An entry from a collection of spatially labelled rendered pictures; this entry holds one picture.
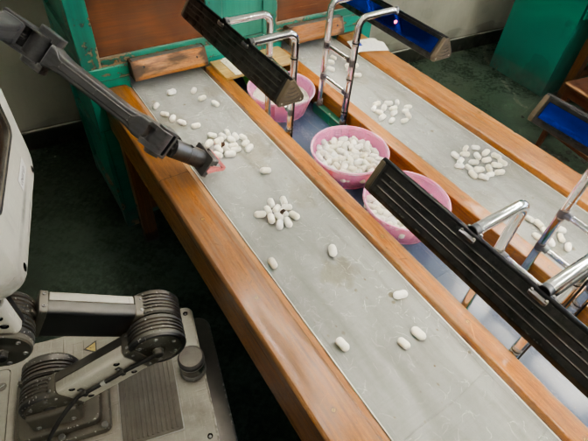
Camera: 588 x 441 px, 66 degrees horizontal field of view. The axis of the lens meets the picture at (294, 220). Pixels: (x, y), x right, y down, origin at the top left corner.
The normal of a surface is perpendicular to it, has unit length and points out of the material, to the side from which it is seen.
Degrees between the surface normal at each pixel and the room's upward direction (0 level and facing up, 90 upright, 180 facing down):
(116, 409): 0
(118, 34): 90
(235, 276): 0
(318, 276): 0
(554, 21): 90
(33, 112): 90
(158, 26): 90
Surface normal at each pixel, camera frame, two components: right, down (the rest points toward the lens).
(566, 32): -0.87, 0.31
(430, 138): 0.06, -0.69
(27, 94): 0.48, 0.65
